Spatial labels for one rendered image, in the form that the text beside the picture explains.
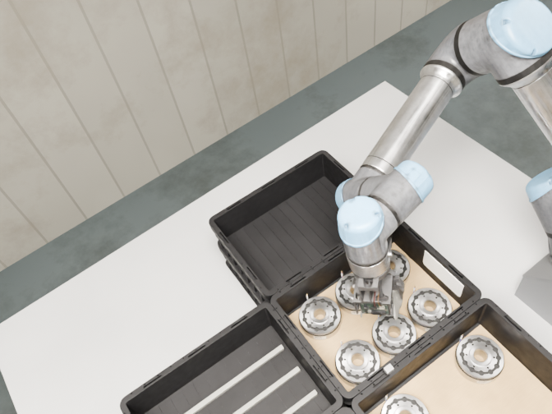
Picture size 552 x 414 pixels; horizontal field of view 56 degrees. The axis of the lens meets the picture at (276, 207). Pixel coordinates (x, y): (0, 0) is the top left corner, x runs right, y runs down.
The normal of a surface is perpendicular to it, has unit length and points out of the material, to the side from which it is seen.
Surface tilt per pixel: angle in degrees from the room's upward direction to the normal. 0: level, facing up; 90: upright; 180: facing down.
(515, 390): 0
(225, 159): 0
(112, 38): 90
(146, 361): 0
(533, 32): 38
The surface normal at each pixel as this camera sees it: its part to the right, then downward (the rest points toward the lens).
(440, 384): -0.13, -0.60
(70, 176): 0.58, 0.60
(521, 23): 0.28, -0.12
